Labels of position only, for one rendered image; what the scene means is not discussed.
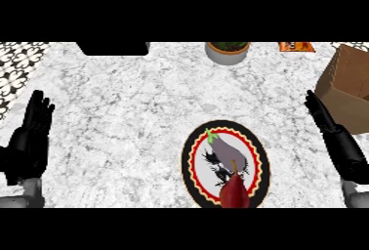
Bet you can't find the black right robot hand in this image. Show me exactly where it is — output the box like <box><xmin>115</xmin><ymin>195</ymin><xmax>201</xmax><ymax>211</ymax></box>
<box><xmin>304</xmin><ymin>89</ymin><xmax>369</xmax><ymax>185</ymax></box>

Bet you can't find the black appliance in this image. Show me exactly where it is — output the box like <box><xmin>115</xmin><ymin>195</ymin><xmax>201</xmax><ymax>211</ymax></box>
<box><xmin>75</xmin><ymin>41</ymin><xmax>152</xmax><ymax>57</ymax></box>

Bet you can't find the black rimmed patterned plate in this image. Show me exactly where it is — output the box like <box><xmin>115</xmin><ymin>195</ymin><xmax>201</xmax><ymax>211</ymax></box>
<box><xmin>180</xmin><ymin>119</ymin><xmax>272</xmax><ymax>209</ymax></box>

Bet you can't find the purple eggplant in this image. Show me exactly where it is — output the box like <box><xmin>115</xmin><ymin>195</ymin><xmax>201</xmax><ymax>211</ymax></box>
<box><xmin>205</xmin><ymin>128</ymin><xmax>250</xmax><ymax>174</ymax></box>

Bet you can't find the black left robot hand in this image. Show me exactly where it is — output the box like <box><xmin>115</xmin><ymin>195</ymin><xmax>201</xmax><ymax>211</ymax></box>
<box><xmin>0</xmin><ymin>89</ymin><xmax>56</xmax><ymax>187</ymax></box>

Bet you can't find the orange packet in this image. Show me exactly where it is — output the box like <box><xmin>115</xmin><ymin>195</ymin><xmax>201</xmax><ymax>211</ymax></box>
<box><xmin>278</xmin><ymin>41</ymin><xmax>317</xmax><ymax>53</ymax></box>

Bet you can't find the red pear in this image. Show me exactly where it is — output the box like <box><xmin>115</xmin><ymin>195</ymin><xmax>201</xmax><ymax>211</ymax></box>
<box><xmin>217</xmin><ymin>159</ymin><xmax>252</xmax><ymax>209</ymax></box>

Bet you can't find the brown cardboard box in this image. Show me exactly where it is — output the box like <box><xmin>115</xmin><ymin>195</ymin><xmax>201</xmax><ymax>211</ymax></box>
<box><xmin>314</xmin><ymin>44</ymin><xmax>369</xmax><ymax>136</ymax></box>

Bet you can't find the white pot with plant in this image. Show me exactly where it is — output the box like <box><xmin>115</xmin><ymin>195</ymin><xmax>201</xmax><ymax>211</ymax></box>
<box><xmin>205</xmin><ymin>41</ymin><xmax>252</xmax><ymax>66</ymax></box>

